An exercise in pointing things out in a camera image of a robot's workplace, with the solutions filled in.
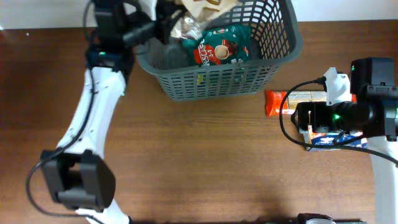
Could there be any green Nescafe coffee bag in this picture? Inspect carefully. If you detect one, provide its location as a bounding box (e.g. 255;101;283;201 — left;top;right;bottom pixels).
182;25;252;66

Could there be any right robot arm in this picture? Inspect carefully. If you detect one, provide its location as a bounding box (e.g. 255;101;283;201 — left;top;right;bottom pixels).
290;57;397;223

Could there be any beige brown snack pouch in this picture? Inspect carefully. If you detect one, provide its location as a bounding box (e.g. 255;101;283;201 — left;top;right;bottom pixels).
170;0;242;40

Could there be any grey plastic mesh basket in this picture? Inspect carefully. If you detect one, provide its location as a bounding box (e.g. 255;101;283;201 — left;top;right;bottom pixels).
136;0;303;101

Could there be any multicolour Kleenex tissue pack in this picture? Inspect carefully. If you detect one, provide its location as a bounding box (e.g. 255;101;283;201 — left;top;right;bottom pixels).
299;126;368;148

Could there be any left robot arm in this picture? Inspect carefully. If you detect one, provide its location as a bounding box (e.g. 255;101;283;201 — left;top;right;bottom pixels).
38;1;186;223

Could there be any right black camera cable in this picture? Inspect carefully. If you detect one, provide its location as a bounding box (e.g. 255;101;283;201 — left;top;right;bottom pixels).
279;77;398;166

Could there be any black camera cable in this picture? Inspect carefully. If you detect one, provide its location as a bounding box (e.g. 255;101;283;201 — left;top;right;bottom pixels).
25;0;103;224
279;77;398;166

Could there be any left black camera cable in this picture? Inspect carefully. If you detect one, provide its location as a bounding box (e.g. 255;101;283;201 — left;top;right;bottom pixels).
25;0;103;224

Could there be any orange spaghetti packet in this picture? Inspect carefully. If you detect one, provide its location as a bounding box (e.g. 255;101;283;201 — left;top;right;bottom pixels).
264;90;358;118

